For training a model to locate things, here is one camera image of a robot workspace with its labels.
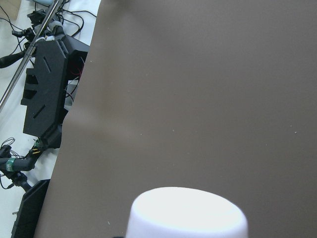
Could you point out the pink plastic cup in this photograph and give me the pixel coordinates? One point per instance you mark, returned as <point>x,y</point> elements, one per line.
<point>179,212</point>

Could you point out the black plastic housing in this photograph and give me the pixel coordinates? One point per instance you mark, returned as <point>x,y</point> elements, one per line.
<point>44,91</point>

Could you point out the metal rod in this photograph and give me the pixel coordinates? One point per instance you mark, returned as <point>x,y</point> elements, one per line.
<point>51,12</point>

